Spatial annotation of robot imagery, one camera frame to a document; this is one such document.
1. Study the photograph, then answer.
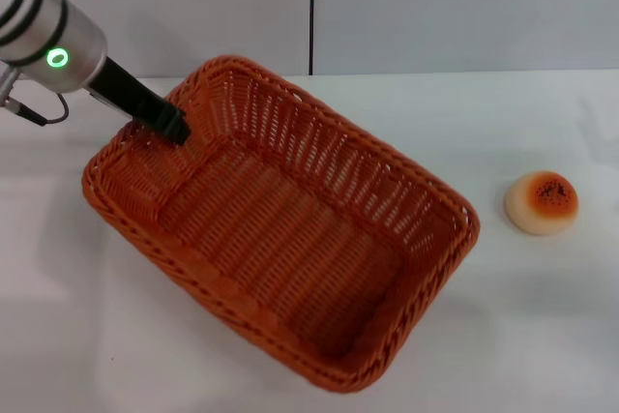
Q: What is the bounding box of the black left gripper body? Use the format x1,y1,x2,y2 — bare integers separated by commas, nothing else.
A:
87,57,171,131

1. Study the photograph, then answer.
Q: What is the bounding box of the orange woven plastic basket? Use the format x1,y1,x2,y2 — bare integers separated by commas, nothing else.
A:
80,54,482,394

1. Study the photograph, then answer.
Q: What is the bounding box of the round toy bread bun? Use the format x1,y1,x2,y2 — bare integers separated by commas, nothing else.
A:
504,169,580,237

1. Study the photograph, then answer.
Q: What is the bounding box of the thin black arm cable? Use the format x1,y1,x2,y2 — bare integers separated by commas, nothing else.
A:
0,91,70,128

